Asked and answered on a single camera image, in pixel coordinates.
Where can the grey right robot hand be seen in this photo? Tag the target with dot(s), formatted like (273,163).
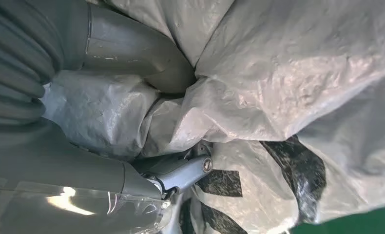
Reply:
(66,181)

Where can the green conveyor belt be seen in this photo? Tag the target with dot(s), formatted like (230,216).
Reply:
(357,224)

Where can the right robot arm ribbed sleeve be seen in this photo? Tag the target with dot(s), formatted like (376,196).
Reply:
(15,64)

